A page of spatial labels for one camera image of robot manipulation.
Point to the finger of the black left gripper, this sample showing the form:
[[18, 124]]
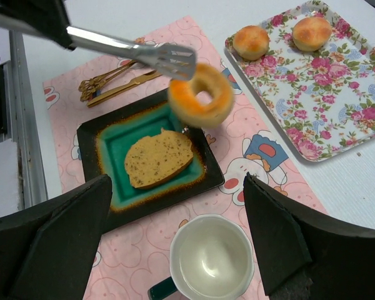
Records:
[[41, 18]]

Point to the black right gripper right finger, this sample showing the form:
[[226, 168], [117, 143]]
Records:
[[305, 254]]

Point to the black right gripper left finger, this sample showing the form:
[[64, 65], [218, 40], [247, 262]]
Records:
[[47, 251]]

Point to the seeded bread slice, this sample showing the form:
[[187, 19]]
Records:
[[154, 160]]

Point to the metal serving tongs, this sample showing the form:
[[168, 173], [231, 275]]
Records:
[[178, 62]]

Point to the orange glazed donut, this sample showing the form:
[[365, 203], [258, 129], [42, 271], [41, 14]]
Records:
[[205, 100]]

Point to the gold fork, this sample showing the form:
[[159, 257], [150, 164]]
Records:
[[88, 87]]

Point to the green white mug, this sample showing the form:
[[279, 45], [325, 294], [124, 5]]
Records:
[[211, 257]]

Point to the gold knife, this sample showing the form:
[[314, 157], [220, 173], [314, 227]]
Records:
[[122, 89]]

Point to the black teal square plate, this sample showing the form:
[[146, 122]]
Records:
[[105, 140]]

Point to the floral rectangular tray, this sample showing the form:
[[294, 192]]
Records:
[[323, 100]]

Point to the round bun front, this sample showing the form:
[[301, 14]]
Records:
[[251, 42]]

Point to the round bun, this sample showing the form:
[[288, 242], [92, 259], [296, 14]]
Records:
[[311, 33], [251, 42]]

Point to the round bun rear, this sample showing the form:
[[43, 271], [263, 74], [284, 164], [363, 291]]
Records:
[[311, 33]]

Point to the aluminium table rail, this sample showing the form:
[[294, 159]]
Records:
[[24, 127]]

